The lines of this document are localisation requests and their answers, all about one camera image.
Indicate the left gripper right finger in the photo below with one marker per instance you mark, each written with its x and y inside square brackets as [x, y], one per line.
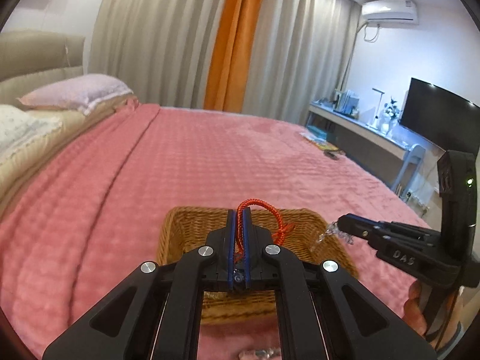
[322, 311]

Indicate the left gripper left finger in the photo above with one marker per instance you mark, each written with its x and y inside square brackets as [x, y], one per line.
[155, 312]

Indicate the person's right hand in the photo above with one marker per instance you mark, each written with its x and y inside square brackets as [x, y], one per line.
[412, 314]

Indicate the light blue chair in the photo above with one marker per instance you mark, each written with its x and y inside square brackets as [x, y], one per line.
[411, 164]

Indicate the pink plush blanket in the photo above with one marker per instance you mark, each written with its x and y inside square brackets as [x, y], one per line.
[94, 213]

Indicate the white desk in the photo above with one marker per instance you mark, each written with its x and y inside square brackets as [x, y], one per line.
[375, 152]

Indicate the black monitor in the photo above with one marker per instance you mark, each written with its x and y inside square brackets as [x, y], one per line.
[447, 120]

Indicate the white desk lamp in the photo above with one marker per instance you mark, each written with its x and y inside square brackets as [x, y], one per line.
[373, 122]

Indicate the white flower vase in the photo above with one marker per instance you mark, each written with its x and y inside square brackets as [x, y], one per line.
[390, 114]

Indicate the beige quilt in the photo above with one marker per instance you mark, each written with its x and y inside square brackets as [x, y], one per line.
[22, 166]

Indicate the white floral pillow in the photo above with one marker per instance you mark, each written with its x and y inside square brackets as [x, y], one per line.
[19, 129]

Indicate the orange curtain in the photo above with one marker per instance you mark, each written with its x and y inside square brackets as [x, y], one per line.
[230, 61]

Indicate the lavender pillow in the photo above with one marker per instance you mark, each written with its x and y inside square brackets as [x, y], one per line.
[81, 93]

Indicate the white air conditioner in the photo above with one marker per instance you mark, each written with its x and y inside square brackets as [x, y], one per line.
[390, 11]

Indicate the beige padded headboard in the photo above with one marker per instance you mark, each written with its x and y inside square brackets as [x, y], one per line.
[32, 59]

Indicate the beige curtain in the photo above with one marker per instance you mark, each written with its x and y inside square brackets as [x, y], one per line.
[162, 49]

